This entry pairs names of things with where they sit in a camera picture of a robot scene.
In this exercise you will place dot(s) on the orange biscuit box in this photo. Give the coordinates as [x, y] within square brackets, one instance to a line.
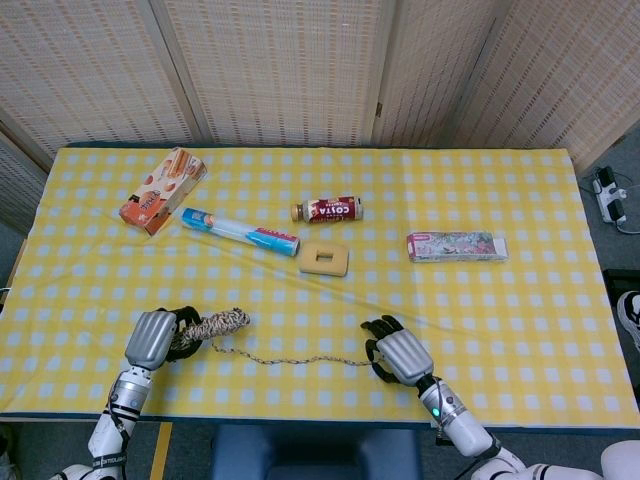
[162, 192]

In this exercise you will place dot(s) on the floral long carton box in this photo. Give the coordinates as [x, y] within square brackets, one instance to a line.
[455, 246]

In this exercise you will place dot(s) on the white black sneaker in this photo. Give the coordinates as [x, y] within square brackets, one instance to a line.
[631, 315]

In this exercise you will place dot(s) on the yellow checkered tablecloth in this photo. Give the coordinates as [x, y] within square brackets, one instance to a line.
[500, 325]

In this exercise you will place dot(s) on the blue white plastic wrap roll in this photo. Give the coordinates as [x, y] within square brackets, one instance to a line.
[235, 231]

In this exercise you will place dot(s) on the tan rectangular tape holder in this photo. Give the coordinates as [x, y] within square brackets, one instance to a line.
[337, 260]

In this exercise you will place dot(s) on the white power strip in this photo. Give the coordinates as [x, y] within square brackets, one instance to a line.
[611, 197]

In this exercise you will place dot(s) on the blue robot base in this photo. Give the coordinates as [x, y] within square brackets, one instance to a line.
[310, 455]

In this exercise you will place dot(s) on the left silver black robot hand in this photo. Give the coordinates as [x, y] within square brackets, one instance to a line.
[150, 337]

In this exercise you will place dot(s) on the black floor mat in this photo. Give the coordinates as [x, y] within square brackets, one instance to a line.
[620, 280]

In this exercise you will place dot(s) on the Costa coffee bottle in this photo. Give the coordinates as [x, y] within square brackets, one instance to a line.
[330, 210]

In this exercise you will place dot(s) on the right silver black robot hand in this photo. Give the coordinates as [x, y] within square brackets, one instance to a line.
[405, 357]

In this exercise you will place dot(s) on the bamboo folding screen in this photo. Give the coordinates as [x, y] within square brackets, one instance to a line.
[280, 65]

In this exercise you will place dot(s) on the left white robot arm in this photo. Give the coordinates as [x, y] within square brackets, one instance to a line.
[125, 400]

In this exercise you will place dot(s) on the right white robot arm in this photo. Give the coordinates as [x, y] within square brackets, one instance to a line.
[465, 430]

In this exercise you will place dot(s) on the yellow floor tape strip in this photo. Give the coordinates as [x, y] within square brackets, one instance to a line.
[161, 450]

